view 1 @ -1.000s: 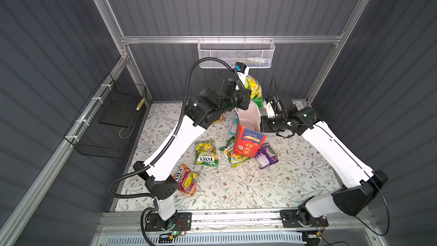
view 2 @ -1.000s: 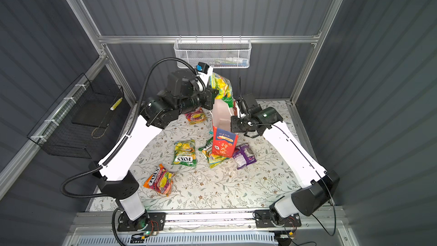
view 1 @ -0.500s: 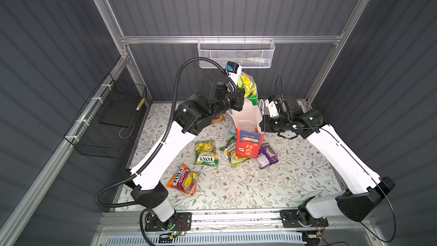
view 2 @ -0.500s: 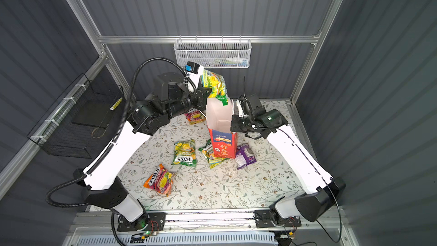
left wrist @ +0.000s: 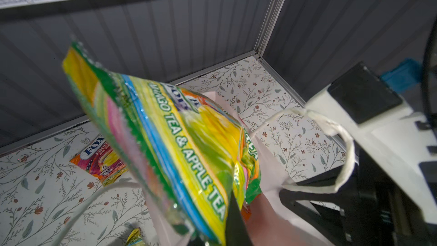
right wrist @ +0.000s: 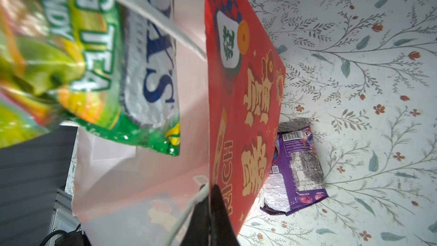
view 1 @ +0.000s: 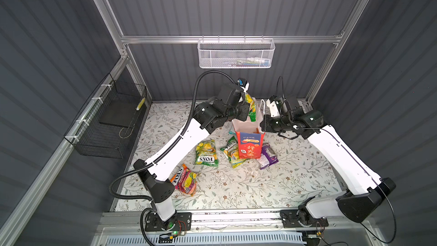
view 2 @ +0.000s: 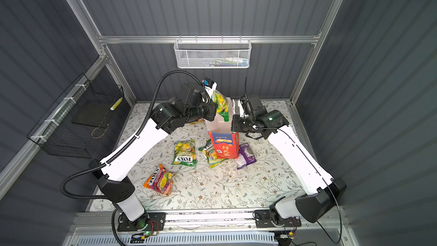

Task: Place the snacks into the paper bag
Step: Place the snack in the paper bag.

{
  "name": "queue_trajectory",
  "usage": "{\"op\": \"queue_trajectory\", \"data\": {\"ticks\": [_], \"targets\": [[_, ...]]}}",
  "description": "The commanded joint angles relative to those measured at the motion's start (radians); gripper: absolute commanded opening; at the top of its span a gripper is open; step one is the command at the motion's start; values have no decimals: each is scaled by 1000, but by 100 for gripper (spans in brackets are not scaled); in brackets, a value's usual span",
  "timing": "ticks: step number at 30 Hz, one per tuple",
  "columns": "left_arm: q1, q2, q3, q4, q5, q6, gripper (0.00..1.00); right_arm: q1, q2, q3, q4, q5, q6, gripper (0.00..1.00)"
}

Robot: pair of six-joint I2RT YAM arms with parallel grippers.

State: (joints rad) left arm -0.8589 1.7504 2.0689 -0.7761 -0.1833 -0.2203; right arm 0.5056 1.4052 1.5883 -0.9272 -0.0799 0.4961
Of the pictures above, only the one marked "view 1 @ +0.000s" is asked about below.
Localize green yellow candy bag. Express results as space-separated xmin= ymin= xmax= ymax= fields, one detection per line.
xmin=245 ymin=93 xmax=257 ymax=122
xmin=220 ymin=136 xmax=246 ymax=169

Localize red paper gift bag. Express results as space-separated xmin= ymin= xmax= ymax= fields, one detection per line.
xmin=232 ymin=98 xmax=265 ymax=159

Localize green Fox's candy bag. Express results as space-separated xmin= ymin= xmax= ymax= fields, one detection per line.
xmin=195 ymin=140 xmax=219 ymax=167

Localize orange pink Fox's candy bag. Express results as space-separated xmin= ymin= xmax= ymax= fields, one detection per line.
xmin=170 ymin=164 xmax=198 ymax=195

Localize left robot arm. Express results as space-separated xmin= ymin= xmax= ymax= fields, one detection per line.
xmin=134 ymin=79 xmax=250 ymax=222

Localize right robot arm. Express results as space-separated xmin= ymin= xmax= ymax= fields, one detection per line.
xmin=261 ymin=95 xmax=396 ymax=227

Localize items in white basket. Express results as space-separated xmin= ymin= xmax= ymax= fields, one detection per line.
xmin=228 ymin=58 xmax=271 ymax=68

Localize purple snack packet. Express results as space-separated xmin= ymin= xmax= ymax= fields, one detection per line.
xmin=257 ymin=143 xmax=279 ymax=170

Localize yellow tube in black basket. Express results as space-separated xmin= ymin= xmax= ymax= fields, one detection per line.
xmin=136 ymin=97 xmax=146 ymax=111

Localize white wire wall basket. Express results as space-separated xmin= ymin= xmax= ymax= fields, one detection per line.
xmin=197 ymin=38 xmax=275 ymax=69

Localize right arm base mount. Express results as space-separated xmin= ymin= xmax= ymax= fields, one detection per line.
xmin=279 ymin=209 xmax=329 ymax=228

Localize black wire wall basket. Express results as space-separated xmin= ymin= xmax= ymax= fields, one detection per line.
xmin=64 ymin=75 xmax=148 ymax=159

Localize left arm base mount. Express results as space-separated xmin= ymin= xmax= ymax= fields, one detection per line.
xmin=145 ymin=212 xmax=192 ymax=232

